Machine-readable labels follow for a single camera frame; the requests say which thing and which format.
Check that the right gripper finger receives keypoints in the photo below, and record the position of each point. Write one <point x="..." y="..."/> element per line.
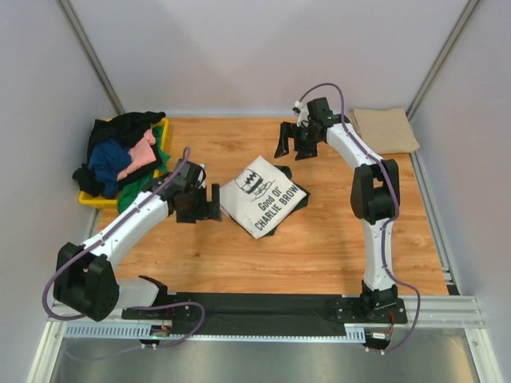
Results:
<point x="286" y="132"/>
<point x="306" y="153"/>

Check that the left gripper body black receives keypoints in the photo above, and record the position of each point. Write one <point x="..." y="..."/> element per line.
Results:
<point x="196" y="207"/>

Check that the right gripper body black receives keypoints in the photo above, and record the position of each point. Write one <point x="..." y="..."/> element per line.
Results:
<point x="305" y="136"/>

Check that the green and white raglan t-shirt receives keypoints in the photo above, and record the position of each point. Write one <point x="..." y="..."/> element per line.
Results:
<point x="261" y="197"/>

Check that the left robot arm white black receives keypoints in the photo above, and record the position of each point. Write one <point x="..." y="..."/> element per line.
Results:
<point x="85" y="279"/>

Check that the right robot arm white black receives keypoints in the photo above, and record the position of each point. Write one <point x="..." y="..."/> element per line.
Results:
<point x="374" y="193"/>

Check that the bright green t-shirt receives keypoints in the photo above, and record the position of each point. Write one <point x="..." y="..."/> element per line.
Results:
<point x="133" y="184"/>

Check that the pink t-shirt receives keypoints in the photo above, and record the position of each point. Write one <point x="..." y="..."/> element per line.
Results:
<point x="141" y="154"/>

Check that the yellow plastic bin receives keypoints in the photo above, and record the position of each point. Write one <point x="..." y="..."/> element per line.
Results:
<point x="101" y="202"/>

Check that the folded beige t-shirt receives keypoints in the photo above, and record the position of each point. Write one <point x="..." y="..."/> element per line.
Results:
<point x="384" y="131"/>

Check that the blue t-shirt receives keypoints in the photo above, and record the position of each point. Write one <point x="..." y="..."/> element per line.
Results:
<point x="107" y="160"/>

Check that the black t-shirt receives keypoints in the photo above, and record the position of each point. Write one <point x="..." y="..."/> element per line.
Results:
<point x="126" y="129"/>

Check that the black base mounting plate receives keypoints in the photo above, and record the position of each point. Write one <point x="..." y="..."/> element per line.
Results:
<point x="269" y="314"/>

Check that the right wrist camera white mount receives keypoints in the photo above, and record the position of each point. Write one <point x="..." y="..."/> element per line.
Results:
<point x="302" y="113"/>

